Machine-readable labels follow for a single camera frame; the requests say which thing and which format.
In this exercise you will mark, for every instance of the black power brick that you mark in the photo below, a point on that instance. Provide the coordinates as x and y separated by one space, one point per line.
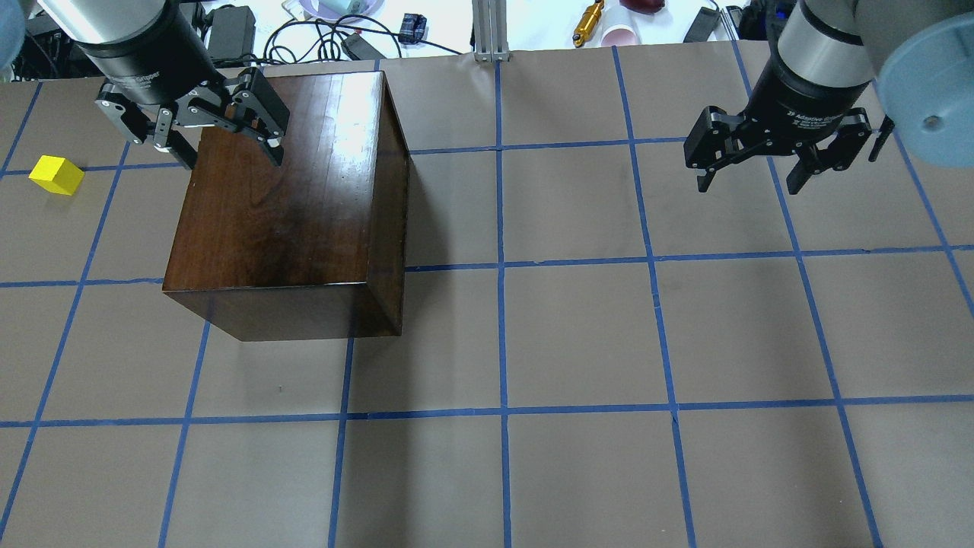
703 25

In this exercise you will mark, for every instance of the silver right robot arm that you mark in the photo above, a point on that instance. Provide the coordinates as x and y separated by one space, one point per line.
918 53

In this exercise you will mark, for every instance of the yellow cube block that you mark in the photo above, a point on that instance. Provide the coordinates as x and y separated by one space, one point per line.
56 175

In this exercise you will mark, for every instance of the black power adapter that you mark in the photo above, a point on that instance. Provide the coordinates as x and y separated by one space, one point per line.
231 33

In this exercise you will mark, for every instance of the red brown fruit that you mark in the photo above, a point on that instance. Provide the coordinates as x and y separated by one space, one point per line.
646 7

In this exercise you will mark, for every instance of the dark wooden drawer cabinet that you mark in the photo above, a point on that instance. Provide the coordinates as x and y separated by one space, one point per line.
311 249

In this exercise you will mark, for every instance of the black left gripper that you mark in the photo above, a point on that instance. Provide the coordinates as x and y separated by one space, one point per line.
141 67

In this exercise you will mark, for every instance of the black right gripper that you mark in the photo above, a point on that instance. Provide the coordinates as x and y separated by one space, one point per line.
805 97

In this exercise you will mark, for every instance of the small blue black device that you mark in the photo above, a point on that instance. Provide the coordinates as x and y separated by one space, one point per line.
413 29

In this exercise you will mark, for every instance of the gold metal cylinder tool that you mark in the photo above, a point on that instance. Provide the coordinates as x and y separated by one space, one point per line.
589 20

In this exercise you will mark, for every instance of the lavender plate with item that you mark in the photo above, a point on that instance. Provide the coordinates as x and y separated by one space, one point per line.
332 10

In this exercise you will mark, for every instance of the aluminium frame post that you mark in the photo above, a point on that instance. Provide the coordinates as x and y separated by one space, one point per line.
490 36

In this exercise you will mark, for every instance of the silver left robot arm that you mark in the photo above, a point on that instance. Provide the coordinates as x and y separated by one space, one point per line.
68 15

